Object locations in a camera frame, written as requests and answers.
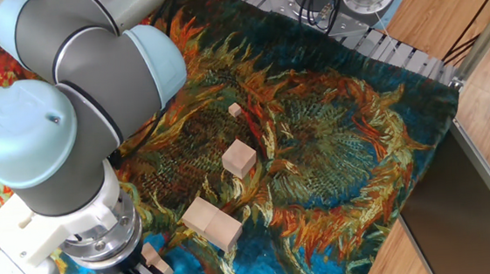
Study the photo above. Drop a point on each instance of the tiny wooden cube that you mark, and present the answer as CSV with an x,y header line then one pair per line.
x,y
235,110

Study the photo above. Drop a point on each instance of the small wooden block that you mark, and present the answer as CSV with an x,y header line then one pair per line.
x,y
151,253

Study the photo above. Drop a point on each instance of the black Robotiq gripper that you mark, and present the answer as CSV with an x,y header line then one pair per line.
x,y
134,261

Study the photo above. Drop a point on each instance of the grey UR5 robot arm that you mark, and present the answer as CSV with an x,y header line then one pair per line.
x,y
91,79

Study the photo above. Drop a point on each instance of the sunflower painting tablecloth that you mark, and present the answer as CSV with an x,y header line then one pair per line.
x,y
316,149

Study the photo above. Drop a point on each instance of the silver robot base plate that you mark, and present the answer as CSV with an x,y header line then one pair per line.
x,y
283,7

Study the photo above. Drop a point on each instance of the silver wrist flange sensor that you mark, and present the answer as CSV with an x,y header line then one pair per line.
x,y
104,244

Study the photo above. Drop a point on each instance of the dark flat panel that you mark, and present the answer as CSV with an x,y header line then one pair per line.
x,y
453,225

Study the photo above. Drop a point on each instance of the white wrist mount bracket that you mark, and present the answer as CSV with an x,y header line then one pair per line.
x,y
37,227

